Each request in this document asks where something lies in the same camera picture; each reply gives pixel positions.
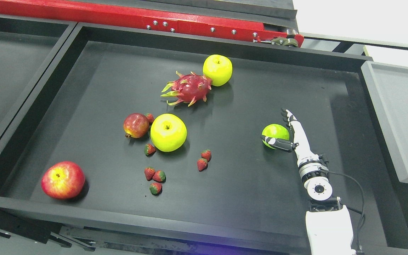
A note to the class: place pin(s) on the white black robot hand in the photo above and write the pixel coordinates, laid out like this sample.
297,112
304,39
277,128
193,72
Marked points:
299,144

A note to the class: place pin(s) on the green apple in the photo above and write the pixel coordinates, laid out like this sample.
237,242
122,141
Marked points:
276,131

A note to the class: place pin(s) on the yellow apple near dragon fruit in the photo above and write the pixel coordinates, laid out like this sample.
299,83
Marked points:
218,68

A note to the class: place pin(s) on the yellow apple centre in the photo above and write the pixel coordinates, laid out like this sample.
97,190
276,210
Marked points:
168,132

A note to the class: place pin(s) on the strawberry bottom middle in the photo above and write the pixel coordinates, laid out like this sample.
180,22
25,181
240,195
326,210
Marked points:
159,176

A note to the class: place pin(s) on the strawberry left of yellow apple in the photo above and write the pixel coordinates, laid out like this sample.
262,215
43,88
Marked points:
149,149

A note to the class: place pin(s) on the red apple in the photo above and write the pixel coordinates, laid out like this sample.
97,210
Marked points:
64,180

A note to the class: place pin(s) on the strawberry right upper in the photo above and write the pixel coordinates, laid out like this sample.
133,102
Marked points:
206,154

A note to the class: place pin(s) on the strawberry right lower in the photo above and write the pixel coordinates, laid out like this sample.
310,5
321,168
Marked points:
202,164

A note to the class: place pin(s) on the red metal beam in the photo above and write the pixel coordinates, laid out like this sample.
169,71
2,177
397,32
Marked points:
156,20

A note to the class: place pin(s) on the grey tray right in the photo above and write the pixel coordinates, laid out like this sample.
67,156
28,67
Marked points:
387,86

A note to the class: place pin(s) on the pink dragon fruit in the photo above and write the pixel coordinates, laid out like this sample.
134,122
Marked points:
188,88

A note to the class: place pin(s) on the strawberry bottom lowest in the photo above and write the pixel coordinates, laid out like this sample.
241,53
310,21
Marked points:
155,188

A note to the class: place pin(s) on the strawberry behind pomegranate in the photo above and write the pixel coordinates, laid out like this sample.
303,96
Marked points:
150,118

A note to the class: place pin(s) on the strawberry bottom left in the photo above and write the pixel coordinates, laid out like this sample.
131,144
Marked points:
149,172

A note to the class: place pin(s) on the red pomegranate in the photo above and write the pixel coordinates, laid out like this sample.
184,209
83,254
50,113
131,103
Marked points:
136,125

